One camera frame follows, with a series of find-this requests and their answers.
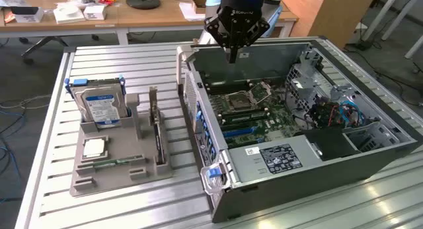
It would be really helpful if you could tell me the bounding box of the green RAM stick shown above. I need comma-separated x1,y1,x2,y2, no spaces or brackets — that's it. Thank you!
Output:
79,156,144,168

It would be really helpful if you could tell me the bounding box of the white box with black top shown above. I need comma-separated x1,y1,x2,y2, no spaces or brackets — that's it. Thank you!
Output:
8,6,45,23

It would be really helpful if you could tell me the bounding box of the red wire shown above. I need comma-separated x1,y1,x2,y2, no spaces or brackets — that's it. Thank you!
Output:
326,102,343,127

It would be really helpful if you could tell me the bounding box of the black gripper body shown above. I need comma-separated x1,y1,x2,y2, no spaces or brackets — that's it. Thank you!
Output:
216,0,267,48

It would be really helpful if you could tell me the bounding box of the hard disk with blue bracket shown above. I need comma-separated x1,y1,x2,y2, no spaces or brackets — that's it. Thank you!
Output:
65,75,131,129

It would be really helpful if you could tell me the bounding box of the metal socket cover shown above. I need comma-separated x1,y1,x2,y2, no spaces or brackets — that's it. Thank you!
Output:
249,81,273,103

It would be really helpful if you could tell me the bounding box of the green motherboard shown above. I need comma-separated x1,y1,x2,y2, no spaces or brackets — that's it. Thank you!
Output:
205,77,297,150

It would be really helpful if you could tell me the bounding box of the open black PC case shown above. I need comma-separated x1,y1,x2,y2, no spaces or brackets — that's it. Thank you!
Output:
176,37,419,224

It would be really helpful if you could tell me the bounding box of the graphics card with metal bracket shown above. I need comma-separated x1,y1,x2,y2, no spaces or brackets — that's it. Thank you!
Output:
147,86,167,166

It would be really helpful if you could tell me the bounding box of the blue wire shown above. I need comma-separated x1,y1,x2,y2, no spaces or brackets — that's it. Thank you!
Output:
339,100,367,127

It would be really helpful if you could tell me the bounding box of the wooden cabinet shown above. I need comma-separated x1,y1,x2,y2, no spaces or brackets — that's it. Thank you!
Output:
280,0,379,45

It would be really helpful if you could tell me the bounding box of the blue plastic case latch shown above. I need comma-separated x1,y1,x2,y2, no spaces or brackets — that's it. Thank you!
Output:
204,165,221,180

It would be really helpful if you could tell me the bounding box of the black round lamp base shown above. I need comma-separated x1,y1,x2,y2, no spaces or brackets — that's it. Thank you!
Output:
125,0,161,10

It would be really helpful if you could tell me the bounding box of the perforated metal drive cage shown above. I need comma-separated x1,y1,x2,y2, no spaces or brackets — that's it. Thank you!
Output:
283,49,335,120

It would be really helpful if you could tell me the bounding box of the metal disk bay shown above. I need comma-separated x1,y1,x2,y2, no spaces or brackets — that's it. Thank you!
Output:
342,121,402,153

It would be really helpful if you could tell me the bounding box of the white table frame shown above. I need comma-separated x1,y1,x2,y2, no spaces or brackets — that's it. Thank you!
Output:
362,0,423,59

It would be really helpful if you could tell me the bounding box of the grey power supply unit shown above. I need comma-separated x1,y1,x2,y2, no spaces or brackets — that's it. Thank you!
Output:
227,136,323,184

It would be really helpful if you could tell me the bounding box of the white floor cable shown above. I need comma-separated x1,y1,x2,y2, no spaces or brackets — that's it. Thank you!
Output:
0,94,51,110

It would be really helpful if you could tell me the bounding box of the white box with round hole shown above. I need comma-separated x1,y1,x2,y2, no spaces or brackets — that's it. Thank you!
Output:
53,4,85,25

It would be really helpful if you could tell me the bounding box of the black wire bundle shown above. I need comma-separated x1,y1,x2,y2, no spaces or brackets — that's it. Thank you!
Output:
289,100,331,129

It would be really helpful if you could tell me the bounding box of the blue floor cable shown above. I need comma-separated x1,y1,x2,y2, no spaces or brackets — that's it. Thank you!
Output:
0,110,27,203

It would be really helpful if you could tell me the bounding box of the wooden desk with white frame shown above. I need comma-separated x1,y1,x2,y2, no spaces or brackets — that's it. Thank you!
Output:
0,0,300,45

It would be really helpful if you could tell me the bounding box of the small white labelled box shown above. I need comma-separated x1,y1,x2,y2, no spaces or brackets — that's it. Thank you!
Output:
81,5,108,21

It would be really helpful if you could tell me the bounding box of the white paper stack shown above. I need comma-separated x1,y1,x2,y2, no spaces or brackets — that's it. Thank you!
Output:
179,2,208,21

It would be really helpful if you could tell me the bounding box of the silver CPU chip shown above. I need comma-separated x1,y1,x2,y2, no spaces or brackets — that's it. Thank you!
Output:
81,139,108,158

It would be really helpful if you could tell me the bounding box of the grey plastic parts rack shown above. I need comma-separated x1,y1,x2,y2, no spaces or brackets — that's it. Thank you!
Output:
68,92,175,197

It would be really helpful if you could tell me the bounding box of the blue expansion slot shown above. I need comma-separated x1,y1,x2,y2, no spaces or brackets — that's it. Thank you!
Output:
223,126,257,138

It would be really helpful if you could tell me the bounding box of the CPU socket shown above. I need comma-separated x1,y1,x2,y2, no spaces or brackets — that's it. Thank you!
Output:
224,91,255,113

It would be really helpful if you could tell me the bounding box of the black floor box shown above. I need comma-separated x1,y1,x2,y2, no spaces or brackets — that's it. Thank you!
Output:
355,39,372,51

